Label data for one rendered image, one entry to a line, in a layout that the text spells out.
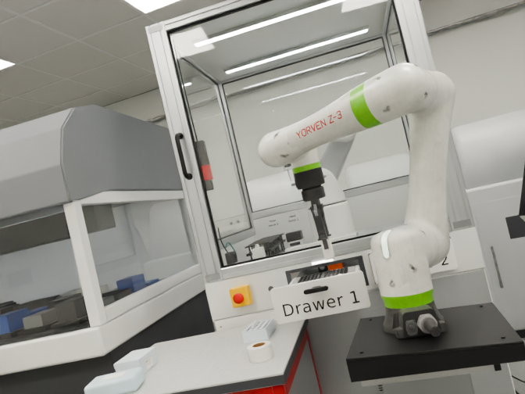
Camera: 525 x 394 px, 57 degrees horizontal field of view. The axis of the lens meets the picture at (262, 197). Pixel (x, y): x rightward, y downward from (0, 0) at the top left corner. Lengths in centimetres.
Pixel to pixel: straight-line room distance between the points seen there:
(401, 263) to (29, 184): 133
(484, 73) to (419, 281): 401
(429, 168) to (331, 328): 79
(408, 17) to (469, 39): 328
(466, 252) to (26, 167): 161
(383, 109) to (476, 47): 397
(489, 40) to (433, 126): 387
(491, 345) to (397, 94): 58
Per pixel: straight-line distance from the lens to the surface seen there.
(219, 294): 192
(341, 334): 188
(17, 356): 207
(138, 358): 164
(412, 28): 190
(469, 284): 187
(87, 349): 190
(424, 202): 136
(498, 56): 516
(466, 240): 185
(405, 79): 120
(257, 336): 164
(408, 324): 120
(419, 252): 124
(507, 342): 112
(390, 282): 123
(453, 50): 513
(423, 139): 135
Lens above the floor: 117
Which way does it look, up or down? 2 degrees up
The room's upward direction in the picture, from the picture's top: 13 degrees counter-clockwise
